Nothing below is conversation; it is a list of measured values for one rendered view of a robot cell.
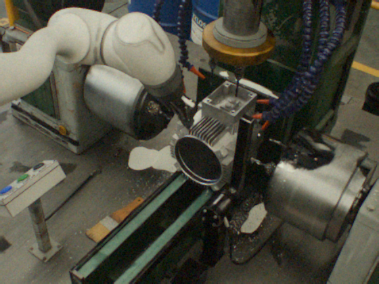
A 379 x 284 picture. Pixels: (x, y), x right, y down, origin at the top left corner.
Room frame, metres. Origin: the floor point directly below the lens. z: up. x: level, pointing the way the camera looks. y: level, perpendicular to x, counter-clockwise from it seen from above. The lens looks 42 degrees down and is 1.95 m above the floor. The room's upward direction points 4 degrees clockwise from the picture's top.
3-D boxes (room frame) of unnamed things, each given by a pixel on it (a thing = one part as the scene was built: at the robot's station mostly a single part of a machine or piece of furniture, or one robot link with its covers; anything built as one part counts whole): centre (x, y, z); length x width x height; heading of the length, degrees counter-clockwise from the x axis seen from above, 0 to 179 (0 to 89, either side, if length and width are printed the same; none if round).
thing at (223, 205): (0.93, -0.21, 0.92); 0.45 x 0.13 x 0.24; 147
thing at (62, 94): (1.37, 0.43, 0.99); 0.35 x 0.31 x 0.37; 57
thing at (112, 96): (1.24, 0.22, 1.04); 0.37 x 0.25 x 0.25; 57
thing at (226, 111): (1.07, -0.09, 1.11); 0.12 x 0.11 x 0.07; 148
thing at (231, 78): (1.18, -0.16, 0.97); 0.30 x 0.11 x 0.34; 57
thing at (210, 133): (1.04, -0.07, 1.02); 0.20 x 0.19 x 0.19; 148
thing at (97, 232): (0.91, 0.20, 0.80); 0.21 x 0.05 x 0.01; 142
